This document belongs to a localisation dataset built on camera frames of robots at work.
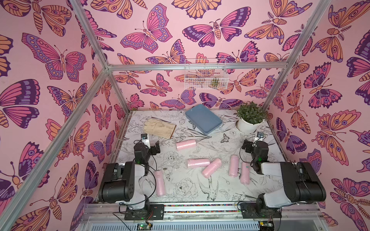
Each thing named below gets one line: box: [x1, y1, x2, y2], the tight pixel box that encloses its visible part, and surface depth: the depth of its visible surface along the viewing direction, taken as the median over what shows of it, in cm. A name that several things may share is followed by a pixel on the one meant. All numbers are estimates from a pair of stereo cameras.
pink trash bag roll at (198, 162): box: [186, 157, 211, 168], surface depth 89 cm
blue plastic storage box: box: [185, 103, 223, 136], surface depth 116 cm
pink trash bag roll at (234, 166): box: [228, 154, 239, 178], surface depth 89 cm
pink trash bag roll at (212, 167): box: [201, 158, 222, 179], surface depth 87 cm
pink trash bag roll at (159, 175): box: [154, 169, 167, 198], surface depth 83 cm
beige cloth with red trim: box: [143, 116, 177, 140], surface depth 110 cm
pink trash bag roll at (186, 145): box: [175, 139, 197, 151], surface depth 98 cm
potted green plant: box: [233, 100, 267, 134], surface depth 96 cm
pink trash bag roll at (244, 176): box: [240, 161, 250, 185], surface depth 87 cm
